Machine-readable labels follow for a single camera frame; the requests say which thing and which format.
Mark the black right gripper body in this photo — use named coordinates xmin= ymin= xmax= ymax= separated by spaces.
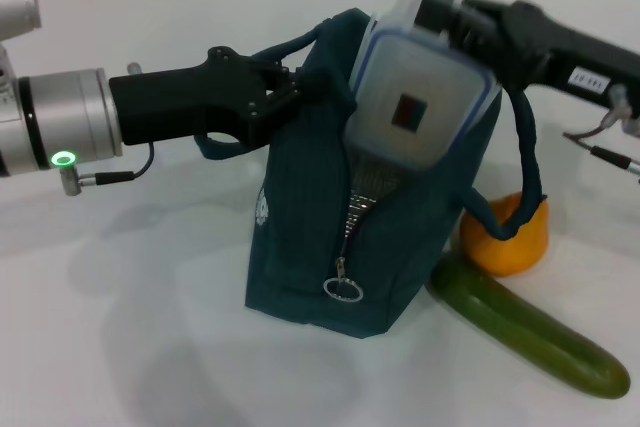
xmin=492 ymin=0 xmax=640 ymax=108

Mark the dark teal insulated bag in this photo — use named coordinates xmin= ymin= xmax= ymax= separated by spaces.
xmin=194 ymin=7 xmax=546 ymax=341

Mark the orange pear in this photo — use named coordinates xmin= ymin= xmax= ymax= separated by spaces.
xmin=459 ymin=191 xmax=551 ymax=277

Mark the green cucumber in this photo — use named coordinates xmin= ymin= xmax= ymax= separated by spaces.
xmin=430 ymin=254 xmax=631 ymax=401

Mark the clear plastic food container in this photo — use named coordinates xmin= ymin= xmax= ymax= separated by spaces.
xmin=342 ymin=0 xmax=501 ymax=171

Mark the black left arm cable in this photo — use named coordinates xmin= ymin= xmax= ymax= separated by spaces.
xmin=94 ymin=142 xmax=154 ymax=186

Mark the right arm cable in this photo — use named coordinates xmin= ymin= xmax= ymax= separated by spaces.
xmin=562 ymin=84 xmax=640 ymax=179

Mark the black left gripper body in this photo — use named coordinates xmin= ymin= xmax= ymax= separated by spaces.
xmin=108 ymin=45 xmax=274 ymax=146

